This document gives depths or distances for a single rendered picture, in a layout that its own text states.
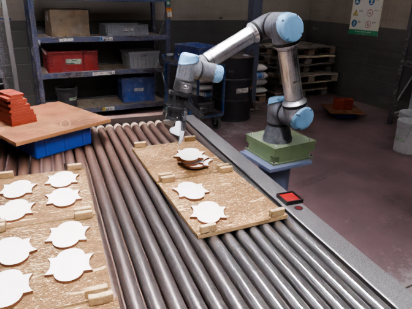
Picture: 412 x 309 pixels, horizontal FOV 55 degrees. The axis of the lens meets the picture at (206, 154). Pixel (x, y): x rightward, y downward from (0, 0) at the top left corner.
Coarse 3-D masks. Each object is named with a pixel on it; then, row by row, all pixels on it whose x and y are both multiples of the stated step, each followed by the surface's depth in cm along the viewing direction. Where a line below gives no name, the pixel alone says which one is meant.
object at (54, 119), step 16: (48, 112) 212; (64, 112) 212; (80, 112) 213; (0, 128) 185; (16, 128) 186; (32, 128) 187; (48, 128) 187; (64, 128) 188; (80, 128) 192; (16, 144) 169
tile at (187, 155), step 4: (188, 148) 181; (192, 148) 182; (180, 152) 177; (184, 152) 177; (188, 152) 177; (192, 152) 177; (196, 152) 177; (200, 152) 178; (204, 152) 179; (176, 156) 173; (180, 156) 172; (184, 156) 172; (188, 156) 173; (192, 156) 173; (196, 156) 173; (200, 156) 173; (184, 160) 169; (188, 160) 169; (192, 160) 169; (196, 160) 171
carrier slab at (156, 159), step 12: (168, 144) 201; (180, 144) 202; (192, 144) 202; (144, 156) 186; (156, 156) 186; (168, 156) 186; (216, 156) 188; (156, 168) 174; (168, 168) 174; (180, 168) 174; (204, 168) 175; (156, 180) 162
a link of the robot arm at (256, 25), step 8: (264, 16) 172; (248, 24) 176; (256, 24) 173; (240, 32) 173; (248, 32) 173; (256, 32) 174; (224, 40) 173; (232, 40) 172; (240, 40) 172; (248, 40) 174; (256, 40) 177; (216, 48) 170; (224, 48) 170; (232, 48) 172; (240, 48) 174; (200, 56) 169; (208, 56) 169; (216, 56) 170; (224, 56) 171
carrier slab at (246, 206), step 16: (208, 176) 168; (224, 176) 168; (240, 176) 168; (224, 192) 154; (240, 192) 155; (256, 192) 155; (176, 208) 143; (240, 208) 143; (256, 208) 143; (272, 208) 143; (192, 224) 132; (224, 224) 133; (240, 224) 133; (256, 224) 135
